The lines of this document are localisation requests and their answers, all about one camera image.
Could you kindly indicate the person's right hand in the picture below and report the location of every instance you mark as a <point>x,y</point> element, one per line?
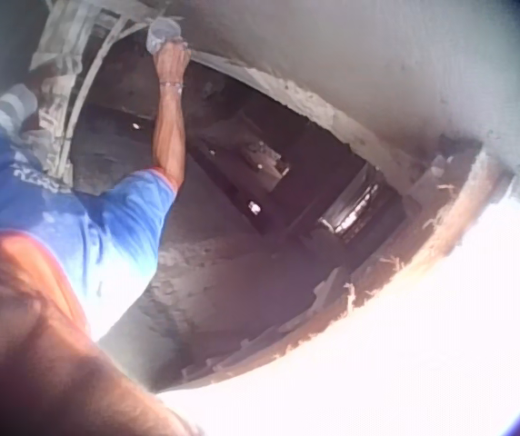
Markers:
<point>172,63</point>

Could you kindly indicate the person's right fingers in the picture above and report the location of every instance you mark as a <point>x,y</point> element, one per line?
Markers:
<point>179,47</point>

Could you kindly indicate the pale curved scaffold pole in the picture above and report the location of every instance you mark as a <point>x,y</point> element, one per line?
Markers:
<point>88,77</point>

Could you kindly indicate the brown rough wooden plank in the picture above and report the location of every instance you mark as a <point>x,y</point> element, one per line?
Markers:
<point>423,245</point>

